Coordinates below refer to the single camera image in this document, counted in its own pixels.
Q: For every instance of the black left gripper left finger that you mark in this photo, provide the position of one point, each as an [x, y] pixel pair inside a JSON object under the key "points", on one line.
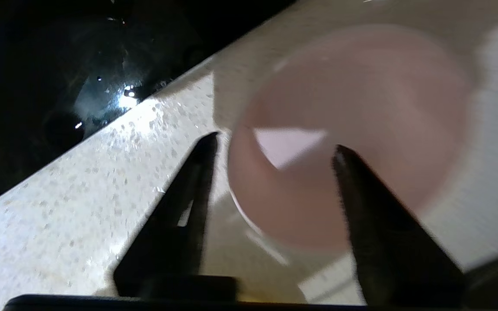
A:
{"points": [[171, 250]]}

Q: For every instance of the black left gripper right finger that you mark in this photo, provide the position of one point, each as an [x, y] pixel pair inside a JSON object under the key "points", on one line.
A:
{"points": [[396, 259]]}

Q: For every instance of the pink plastic bowl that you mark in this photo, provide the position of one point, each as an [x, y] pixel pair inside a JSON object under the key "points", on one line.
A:
{"points": [[361, 95]]}

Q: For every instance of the black induction cooktop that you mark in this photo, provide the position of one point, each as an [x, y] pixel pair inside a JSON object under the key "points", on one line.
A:
{"points": [[37, 86]]}

